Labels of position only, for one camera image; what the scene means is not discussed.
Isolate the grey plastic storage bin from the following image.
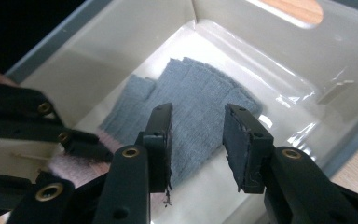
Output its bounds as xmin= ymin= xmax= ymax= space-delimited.
xmin=4 ymin=0 xmax=358 ymax=224

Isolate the grey knit glove pink cuff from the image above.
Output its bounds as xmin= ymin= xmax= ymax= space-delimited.
xmin=48 ymin=56 xmax=264 ymax=191

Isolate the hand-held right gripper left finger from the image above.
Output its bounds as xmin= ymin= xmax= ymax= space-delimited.
xmin=92 ymin=102 xmax=173 ymax=224

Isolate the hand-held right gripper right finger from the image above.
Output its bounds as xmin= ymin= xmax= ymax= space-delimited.
xmin=222 ymin=103 xmax=358 ymax=224

